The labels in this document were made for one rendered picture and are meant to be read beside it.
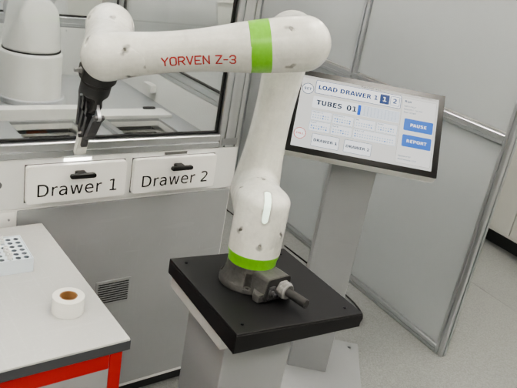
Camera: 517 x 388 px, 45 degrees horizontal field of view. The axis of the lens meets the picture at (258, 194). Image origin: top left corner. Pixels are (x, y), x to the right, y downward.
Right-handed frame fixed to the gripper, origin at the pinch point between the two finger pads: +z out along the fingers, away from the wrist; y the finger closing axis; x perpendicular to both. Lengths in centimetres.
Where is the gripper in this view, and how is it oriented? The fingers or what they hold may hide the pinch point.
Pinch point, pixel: (81, 143)
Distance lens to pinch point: 172.7
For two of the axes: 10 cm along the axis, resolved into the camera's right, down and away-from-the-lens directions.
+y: 4.8, 6.8, -5.5
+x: 8.0, -0.9, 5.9
